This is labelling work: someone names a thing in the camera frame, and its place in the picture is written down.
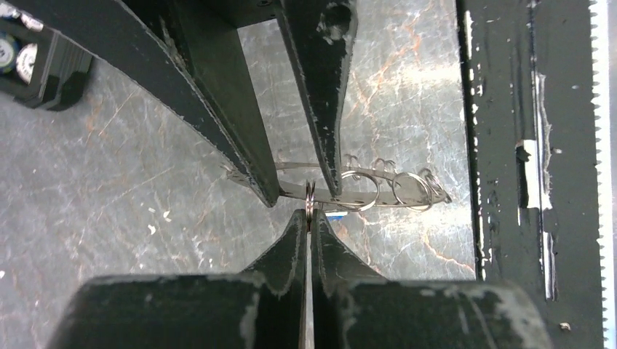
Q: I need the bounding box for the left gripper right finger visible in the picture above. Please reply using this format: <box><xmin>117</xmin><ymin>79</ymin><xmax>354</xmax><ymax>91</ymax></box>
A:
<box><xmin>311</xmin><ymin>210</ymin><xmax>552</xmax><ymax>348</ymax></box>

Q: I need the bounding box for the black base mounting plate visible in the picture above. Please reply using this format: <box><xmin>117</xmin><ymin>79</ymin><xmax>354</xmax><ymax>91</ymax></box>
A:
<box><xmin>456</xmin><ymin>1</ymin><xmax>616</xmax><ymax>348</ymax></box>

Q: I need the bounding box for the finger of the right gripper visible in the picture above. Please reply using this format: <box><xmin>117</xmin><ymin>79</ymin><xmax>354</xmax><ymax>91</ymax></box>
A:
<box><xmin>276</xmin><ymin>0</ymin><xmax>359</xmax><ymax>196</ymax></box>
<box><xmin>15</xmin><ymin>1</ymin><xmax>279</xmax><ymax>207</ymax></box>

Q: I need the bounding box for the large metal disc keyring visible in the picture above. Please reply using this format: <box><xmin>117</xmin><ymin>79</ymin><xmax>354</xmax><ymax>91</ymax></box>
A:
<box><xmin>280</xmin><ymin>154</ymin><xmax>453</xmax><ymax>216</ymax></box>

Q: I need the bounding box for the black poker chip case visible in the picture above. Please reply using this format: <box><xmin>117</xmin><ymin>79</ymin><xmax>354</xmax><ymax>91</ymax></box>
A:
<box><xmin>1</xmin><ymin>1</ymin><xmax>93</xmax><ymax>111</ymax></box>

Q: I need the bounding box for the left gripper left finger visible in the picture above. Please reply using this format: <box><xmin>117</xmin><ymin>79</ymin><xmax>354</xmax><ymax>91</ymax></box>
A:
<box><xmin>48</xmin><ymin>209</ymin><xmax>307</xmax><ymax>348</ymax></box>

